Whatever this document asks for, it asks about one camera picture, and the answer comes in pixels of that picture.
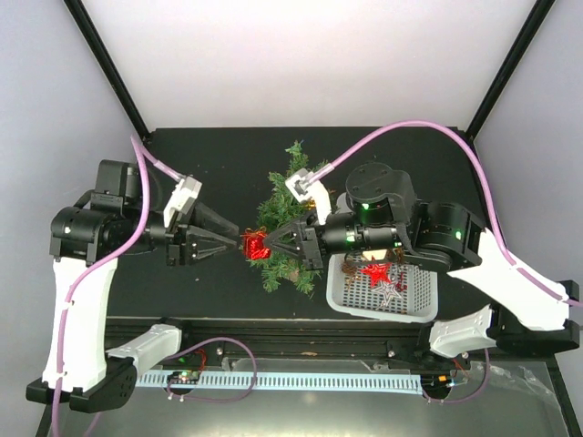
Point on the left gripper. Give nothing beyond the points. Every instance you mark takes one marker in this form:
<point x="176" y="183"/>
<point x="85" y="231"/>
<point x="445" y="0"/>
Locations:
<point x="183" y="241"/>

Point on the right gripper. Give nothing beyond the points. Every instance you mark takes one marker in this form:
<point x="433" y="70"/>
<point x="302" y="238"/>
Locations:
<point x="310" y="252"/>

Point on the red gift box ornament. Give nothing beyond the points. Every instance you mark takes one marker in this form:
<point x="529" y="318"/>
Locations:
<point x="253" y="245"/>

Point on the red berry sprig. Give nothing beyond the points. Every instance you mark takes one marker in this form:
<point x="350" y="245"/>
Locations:
<point x="400" y="284"/>

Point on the white perforated plastic basket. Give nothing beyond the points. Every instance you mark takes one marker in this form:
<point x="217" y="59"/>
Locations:
<point x="410" y="295"/>

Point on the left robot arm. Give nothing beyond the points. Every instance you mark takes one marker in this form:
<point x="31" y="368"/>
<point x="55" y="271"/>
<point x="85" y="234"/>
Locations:
<point x="86" y="241"/>

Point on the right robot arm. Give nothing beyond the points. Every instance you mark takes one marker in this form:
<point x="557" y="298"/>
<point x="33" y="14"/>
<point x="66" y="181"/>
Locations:
<point x="528" y="315"/>

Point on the brown pinecone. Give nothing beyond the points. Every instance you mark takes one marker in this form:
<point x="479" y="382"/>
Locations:
<point x="349" y="270"/>

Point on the cream wooden heart ornament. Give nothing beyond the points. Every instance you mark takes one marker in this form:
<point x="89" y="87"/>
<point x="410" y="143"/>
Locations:
<point x="374" y="255"/>

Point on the red star ornament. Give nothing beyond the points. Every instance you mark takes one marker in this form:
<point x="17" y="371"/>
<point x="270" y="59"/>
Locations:
<point x="377" y="273"/>

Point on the silver star ornament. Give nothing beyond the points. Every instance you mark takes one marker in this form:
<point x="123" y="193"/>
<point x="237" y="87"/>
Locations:
<point x="387" y="292"/>

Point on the left circuit board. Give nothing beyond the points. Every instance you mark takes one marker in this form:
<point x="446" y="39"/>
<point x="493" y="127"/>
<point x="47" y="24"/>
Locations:
<point x="184" y="377"/>

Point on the circuit board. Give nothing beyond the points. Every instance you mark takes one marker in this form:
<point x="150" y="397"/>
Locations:
<point x="442" y="380"/>
<point x="184" y="377"/>

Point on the right circuit board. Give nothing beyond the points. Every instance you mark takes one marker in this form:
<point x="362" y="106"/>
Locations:
<point x="442" y="380"/>

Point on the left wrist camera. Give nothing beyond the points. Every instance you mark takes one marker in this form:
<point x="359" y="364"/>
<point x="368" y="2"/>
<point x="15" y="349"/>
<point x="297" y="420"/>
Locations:
<point x="183" y="197"/>

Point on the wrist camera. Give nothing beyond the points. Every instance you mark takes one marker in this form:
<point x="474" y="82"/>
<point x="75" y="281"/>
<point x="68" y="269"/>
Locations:
<point x="183" y="197"/>
<point x="303" y="189"/>

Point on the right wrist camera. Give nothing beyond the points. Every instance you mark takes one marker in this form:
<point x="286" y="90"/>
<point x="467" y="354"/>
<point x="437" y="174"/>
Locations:
<point x="303" y="189"/>

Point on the black aluminium frame rail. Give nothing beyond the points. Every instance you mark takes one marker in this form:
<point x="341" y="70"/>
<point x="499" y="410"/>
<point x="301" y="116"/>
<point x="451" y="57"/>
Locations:
<point x="397" y="345"/>

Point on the white slotted cable duct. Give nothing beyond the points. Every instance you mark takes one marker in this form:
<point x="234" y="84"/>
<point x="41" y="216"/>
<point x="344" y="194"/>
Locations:
<point x="289" y="381"/>

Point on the left black corner post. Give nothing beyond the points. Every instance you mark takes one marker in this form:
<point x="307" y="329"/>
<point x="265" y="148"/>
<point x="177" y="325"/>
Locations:
<point x="88" y="30"/>

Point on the black corner post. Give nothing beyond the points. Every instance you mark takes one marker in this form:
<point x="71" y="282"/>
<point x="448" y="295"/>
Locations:
<point x="88" y="30"/>
<point x="527" y="33"/>

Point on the right black corner post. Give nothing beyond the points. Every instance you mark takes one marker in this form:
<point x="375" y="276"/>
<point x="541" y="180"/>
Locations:
<point x="527" y="33"/>

